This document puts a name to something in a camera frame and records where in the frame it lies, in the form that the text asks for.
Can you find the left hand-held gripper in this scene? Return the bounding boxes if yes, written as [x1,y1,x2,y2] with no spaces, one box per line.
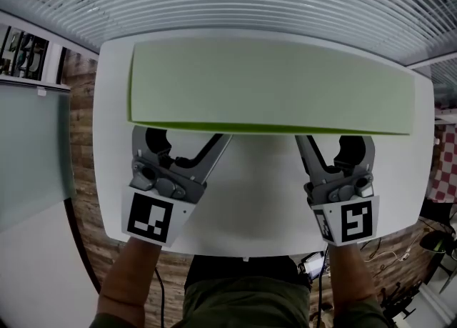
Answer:
[121,126,234,248]

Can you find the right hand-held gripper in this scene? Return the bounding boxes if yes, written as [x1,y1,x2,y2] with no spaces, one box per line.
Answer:
[294,135,381,248]

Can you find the green object board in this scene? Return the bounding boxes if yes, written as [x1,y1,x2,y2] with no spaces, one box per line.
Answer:
[126,41,417,137]

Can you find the person's left forearm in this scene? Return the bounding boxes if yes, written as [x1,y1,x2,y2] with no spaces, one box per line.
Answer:
[97,236,163,321]

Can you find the person's right forearm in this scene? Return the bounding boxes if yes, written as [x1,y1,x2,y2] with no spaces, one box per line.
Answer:
[326,242,381,316]

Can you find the red white checkered cloth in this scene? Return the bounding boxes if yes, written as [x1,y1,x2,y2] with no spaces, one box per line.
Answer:
[427,125,457,203]

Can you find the small device with screen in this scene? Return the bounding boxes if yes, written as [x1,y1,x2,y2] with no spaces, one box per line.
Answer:
[297,252,327,280]

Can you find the frosted glass partition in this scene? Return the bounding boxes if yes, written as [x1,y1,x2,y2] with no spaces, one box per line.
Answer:
[0,76,76,235]

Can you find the black chair base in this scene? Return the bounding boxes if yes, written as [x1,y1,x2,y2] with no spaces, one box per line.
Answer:
[380,282,423,321]

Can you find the white window blinds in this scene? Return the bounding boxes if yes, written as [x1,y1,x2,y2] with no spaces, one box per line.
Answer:
[0,0,457,70]

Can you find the person's body in olive clothing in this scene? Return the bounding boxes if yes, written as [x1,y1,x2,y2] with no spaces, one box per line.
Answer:
[89,254,393,328]

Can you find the dark storage shelf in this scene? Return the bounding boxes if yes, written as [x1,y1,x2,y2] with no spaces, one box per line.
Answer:
[0,25,50,79]

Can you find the white cable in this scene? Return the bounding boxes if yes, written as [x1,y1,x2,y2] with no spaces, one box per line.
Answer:
[366,247,412,264]

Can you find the black cable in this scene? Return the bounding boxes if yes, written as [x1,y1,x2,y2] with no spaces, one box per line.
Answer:
[153,268,166,328]
[316,272,326,322]

